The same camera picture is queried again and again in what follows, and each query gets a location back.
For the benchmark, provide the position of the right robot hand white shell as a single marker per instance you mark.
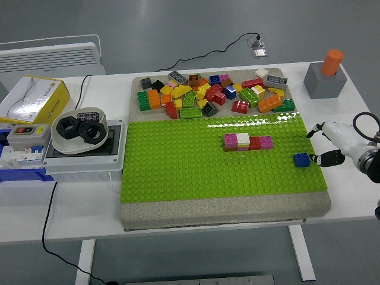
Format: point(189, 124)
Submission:
point(344, 138)

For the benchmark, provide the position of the blue square toy brick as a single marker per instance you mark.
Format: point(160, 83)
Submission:
point(302, 160)
point(214, 79)

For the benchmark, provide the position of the white and yellow toy brick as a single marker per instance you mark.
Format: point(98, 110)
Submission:
point(258, 91)
point(243, 139)

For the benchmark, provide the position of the dark green toy brick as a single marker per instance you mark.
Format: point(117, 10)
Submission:
point(285, 105)

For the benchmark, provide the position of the long orange toy brick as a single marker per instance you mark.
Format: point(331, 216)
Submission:
point(270, 103)

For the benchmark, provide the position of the small yellow toy brick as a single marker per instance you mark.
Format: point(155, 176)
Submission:
point(276, 91)
point(202, 103)
point(177, 104)

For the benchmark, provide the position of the long grey toy brick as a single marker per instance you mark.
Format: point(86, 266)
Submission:
point(276, 82)
point(177, 76)

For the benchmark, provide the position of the long red toy brick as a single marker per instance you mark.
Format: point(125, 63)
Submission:
point(252, 83)

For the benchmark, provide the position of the tall pink toy brick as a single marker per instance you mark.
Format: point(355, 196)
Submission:
point(230, 141)

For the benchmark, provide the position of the blue and white toy brick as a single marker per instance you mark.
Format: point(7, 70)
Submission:
point(230, 92)

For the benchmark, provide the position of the dark grey sloped toy brick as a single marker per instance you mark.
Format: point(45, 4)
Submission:
point(210, 109)

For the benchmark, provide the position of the long green toy brick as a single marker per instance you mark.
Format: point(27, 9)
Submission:
point(190, 113)

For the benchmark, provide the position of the brown hollow toy brick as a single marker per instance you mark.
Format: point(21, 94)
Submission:
point(194, 80)

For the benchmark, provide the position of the green studded baseplate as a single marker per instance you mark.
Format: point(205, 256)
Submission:
point(178, 163)

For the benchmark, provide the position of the yellow curved toy brick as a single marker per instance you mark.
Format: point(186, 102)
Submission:
point(181, 91)

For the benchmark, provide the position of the red sloped toy brick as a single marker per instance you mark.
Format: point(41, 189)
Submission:
point(171, 110)

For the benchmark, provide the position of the small pink toy brick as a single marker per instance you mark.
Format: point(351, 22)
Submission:
point(171, 83)

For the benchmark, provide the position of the small orange toy brick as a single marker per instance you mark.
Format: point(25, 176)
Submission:
point(166, 99)

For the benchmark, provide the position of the black toy brick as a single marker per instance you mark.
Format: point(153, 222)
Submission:
point(158, 85)

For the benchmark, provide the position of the grey cube block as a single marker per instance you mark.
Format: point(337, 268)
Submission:
point(323, 86)

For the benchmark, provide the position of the orange cylinder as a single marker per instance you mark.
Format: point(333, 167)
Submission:
point(331, 63)

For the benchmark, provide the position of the closed metal floor socket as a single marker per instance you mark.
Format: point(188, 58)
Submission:
point(259, 53)

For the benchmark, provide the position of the white table leg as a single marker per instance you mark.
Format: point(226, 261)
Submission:
point(301, 252)
point(84, 261)

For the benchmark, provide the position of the open metal floor socket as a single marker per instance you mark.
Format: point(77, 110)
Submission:
point(256, 43)

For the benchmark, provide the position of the grey-brown foam mat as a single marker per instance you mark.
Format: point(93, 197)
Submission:
point(207, 212)

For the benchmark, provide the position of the small black electronic component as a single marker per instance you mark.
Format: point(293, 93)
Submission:
point(87, 116)

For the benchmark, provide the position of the large black hex nut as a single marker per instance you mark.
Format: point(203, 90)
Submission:
point(84, 138)
point(60, 126)

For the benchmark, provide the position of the beige bowl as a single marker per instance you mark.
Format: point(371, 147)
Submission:
point(71, 145)

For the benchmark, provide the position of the yellow and white cardboard box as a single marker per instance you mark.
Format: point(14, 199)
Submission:
point(52, 101)

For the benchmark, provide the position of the white panel heater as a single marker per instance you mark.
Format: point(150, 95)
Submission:
point(50, 56)

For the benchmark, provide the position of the white and blue circuit breaker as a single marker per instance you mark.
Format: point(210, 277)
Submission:
point(26, 155)

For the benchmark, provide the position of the white plastic packet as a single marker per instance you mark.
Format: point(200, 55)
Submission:
point(23, 104)

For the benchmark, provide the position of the blue plastic bin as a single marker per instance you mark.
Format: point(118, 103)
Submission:
point(20, 175)

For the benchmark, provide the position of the white electrical enclosure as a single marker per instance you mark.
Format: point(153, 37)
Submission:
point(86, 166)

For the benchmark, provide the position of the grey switch box red button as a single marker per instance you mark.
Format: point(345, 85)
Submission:
point(32, 138)

